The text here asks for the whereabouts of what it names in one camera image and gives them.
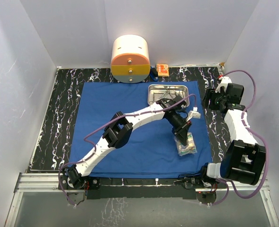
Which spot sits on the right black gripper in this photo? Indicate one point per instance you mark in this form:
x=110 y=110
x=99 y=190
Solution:
x=209 y=98

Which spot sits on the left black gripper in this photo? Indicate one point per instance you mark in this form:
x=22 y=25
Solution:
x=182 y=134

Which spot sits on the white blue supply packet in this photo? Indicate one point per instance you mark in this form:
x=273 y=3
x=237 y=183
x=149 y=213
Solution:
x=190 y=147

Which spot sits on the blue surgical cloth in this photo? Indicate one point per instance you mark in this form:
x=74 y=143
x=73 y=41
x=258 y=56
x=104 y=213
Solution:
x=151 y=151

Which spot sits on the steel instrument tray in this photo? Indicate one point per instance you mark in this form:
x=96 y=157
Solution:
x=171 y=87

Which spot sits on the green clear supply packet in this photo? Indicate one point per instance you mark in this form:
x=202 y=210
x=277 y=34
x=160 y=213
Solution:
x=179 y=147

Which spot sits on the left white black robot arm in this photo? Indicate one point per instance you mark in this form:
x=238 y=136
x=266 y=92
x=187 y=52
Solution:
x=118 y=130

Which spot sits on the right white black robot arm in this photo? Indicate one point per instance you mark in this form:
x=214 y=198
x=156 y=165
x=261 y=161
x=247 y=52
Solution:
x=245 y=158

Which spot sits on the metal instruments in tray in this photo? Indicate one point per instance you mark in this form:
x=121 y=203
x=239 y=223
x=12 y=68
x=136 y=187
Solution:
x=164 y=93

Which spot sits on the small orange spiral notebook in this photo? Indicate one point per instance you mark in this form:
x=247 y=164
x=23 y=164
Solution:
x=162 y=70

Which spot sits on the blue black clip tool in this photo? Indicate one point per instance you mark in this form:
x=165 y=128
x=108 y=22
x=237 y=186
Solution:
x=153 y=74

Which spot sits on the round three-drawer storage box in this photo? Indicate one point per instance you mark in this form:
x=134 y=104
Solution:
x=130 y=61

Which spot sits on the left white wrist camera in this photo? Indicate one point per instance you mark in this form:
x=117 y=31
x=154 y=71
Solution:
x=193 y=114

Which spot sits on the aluminium frame rail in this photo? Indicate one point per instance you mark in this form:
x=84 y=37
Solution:
x=38 y=202

